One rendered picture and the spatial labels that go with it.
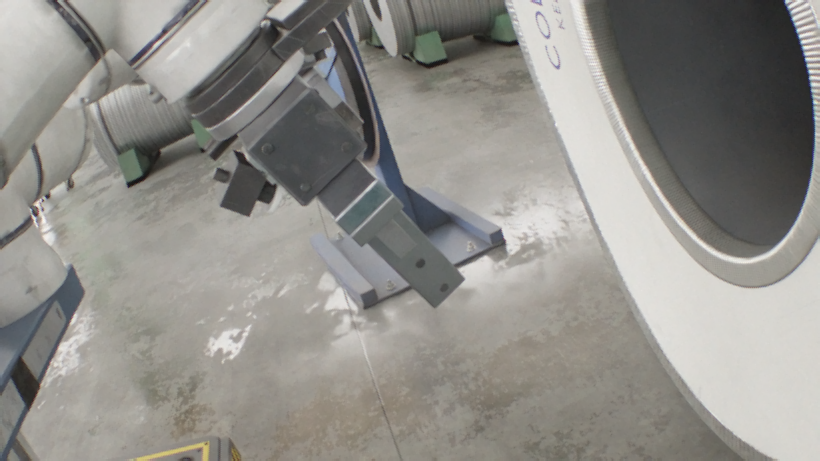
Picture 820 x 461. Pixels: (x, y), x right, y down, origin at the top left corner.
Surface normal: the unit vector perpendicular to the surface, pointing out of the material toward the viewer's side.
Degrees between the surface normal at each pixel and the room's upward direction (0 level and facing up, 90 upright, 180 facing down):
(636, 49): 83
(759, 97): 53
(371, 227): 97
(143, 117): 109
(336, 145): 97
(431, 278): 97
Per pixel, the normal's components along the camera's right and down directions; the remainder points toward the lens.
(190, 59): 0.15, 0.53
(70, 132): 0.96, -0.03
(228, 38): 0.50, 0.19
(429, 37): 0.18, 0.34
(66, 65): 0.80, 0.55
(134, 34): -0.11, 0.74
